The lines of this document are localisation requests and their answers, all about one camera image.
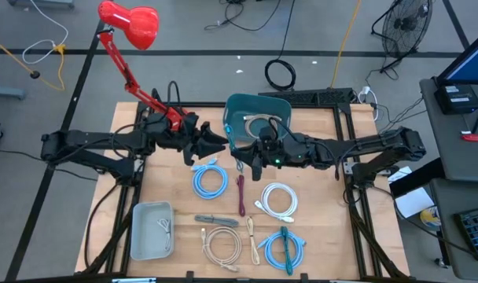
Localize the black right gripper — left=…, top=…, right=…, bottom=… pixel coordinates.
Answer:
left=230, top=136, right=296, bottom=182

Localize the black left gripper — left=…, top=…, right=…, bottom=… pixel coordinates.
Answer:
left=182, top=112, right=230, bottom=167

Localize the beige cable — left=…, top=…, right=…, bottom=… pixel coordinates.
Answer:
left=200, top=226, right=243, bottom=273
left=243, top=112, right=283, bottom=139

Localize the light blue cable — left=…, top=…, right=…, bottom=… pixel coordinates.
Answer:
left=256, top=230, right=307, bottom=271
left=190, top=156, right=230, bottom=200

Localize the teal plastic bin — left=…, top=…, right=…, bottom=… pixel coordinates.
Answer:
left=222, top=93, right=293, bottom=147

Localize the black-white braided cable bundle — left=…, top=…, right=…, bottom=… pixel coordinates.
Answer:
left=194, top=214, right=240, bottom=228

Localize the black power strip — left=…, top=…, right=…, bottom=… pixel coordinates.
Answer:
left=258, top=87, right=356, bottom=106

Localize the grey plastic tray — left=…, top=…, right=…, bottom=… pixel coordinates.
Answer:
left=129, top=201, right=175, bottom=262

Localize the red desk lamp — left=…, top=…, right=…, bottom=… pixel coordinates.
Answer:
left=97, top=0, right=187, bottom=133

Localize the white paper sheet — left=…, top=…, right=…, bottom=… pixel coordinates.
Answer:
left=387, top=166, right=413, bottom=182
left=394, top=187, right=436, bottom=219

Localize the yellow blue round item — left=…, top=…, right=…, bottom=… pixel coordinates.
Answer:
left=419, top=206, right=443, bottom=229

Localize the black floor fan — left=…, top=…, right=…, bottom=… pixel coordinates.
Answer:
left=370, top=0, right=434, bottom=74

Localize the grey desk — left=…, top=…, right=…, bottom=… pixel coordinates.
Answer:
left=418, top=78, right=478, bottom=270

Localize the grey metal bar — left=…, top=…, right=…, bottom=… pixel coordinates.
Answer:
left=0, top=85, right=27, bottom=101

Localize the black box device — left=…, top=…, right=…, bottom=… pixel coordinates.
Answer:
left=433, top=83, right=478, bottom=115

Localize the colourful backlit keyboard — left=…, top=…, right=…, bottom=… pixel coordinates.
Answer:
left=453, top=206, right=478, bottom=260

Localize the computer monitor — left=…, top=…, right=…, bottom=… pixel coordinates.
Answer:
left=435, top=25, right=478, bottom=86

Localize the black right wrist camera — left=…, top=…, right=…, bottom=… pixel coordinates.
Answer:
left=259, top=125, right=278, bottom=145

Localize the black coiled floor cable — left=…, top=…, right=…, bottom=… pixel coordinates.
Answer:
left=264, top=0, right=297, bottom=92

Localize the cream cable bundle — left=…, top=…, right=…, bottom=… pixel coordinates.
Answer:
left=245, top=215, right=261, bottom=266

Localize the white power adapter cable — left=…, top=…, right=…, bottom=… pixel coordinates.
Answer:
left=356, top=85, right=381, bottom=121

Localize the yellow power cord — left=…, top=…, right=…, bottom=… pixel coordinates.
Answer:
left=329, top=0, right=364, bottom=90

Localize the yellow extension cord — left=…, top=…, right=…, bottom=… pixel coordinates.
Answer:
left=0, top=31, right=67, bottom=92

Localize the white floor cable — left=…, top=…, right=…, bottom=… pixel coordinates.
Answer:
left=21, top=0, right=69, bottom=66

